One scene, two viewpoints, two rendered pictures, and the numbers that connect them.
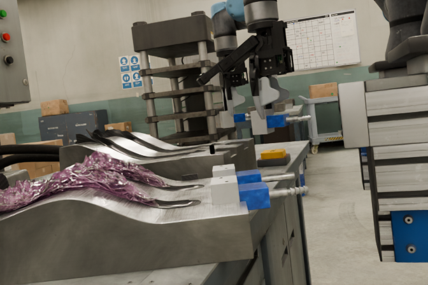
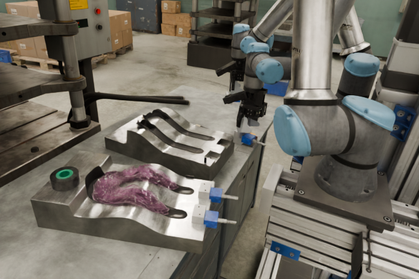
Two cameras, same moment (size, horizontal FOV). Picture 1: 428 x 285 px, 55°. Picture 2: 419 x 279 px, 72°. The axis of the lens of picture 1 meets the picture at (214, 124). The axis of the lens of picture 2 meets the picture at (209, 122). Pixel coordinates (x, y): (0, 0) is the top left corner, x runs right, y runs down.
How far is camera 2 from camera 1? 53 cm
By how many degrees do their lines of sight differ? 25
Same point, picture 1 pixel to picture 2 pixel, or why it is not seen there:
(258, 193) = (212, 222)
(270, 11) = (258, 85)
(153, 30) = not seen: outside the picture
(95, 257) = (138, 238)
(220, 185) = (196, 217)
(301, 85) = not seen: hidden behind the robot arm
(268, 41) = (253, 98)
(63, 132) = not seen: outside the picture
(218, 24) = (235, 40)
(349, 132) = (262, 207)
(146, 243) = (158, 239)
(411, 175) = (283, 231)
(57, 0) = not seen: outside the picture
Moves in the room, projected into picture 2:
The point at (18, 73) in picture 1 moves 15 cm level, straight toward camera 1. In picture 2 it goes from (105, 34) to (105, 40)
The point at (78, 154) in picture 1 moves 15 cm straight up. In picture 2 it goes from (136, 136) to (134, 101)
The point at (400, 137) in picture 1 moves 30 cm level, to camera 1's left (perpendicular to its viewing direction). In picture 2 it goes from (282, 217) to (178, 203)
